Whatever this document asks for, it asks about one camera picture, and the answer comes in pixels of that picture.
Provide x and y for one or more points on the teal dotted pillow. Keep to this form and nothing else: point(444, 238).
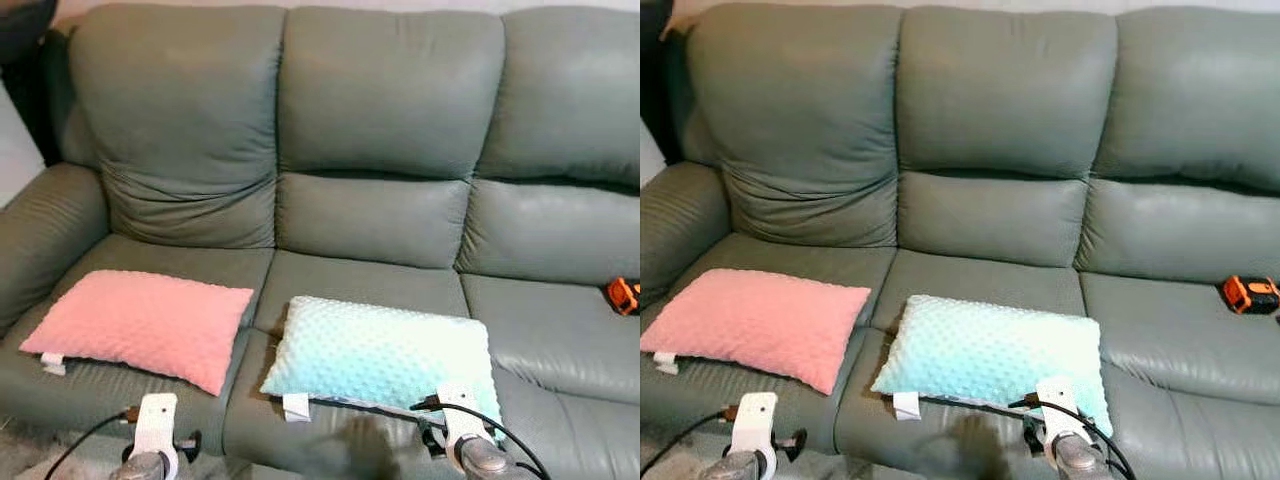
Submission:
point(380, 352)
point(990, 350)

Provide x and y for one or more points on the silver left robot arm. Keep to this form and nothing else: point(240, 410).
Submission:
point(736, 468)
point(142, 468)

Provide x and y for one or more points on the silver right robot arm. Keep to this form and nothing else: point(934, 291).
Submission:
point(486, 460)
point(1076, 458)

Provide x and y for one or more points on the pink plush pillow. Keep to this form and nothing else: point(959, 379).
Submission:
point(760, 325)
point(140, 325)

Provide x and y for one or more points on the grey-green leather sofa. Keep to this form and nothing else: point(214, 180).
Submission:
point(390, 110)
point(1000, 110)

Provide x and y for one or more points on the black furniture beside sofa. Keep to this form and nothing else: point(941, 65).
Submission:
point(30, 90)
point(660, 90)

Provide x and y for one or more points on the orange and black tool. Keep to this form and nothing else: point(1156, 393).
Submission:
point(622, 296)
point(1248, 295)

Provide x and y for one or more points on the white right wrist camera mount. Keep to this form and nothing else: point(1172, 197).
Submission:
point(1059, 400)
point(462, 408)

